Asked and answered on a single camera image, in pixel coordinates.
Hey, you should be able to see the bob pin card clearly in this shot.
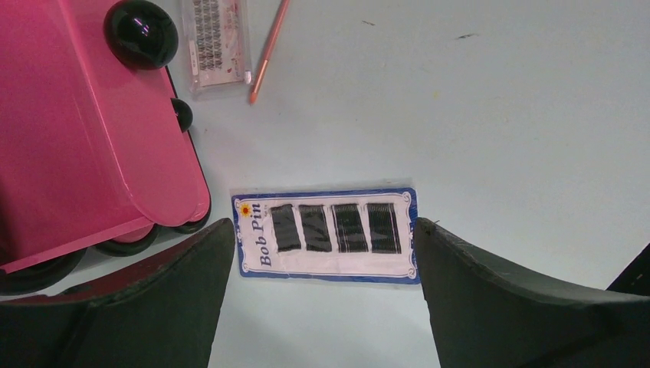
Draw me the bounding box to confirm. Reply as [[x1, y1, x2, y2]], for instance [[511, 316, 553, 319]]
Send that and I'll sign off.
[[231, 186, 420, 285]]

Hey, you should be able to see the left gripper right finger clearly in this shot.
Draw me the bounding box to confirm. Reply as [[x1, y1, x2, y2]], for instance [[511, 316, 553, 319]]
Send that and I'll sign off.
[[414, 218, 649, 367]]

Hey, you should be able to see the pink top drawer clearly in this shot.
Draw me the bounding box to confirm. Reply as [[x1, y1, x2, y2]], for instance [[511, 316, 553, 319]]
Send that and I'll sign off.
[[1, 1, 199, 273]]

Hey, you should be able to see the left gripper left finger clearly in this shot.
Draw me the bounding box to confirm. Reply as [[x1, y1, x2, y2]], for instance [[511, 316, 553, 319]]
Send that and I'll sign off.
[[1, 218, 235, 367]]

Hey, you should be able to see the false eyelash case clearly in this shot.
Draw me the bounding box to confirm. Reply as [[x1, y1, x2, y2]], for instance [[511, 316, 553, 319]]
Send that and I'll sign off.
[[179, 0, 253, 100]]

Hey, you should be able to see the black pink drawer organizer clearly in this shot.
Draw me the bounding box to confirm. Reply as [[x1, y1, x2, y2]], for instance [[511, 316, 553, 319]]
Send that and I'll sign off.
[[1, 131, 212, 297]]

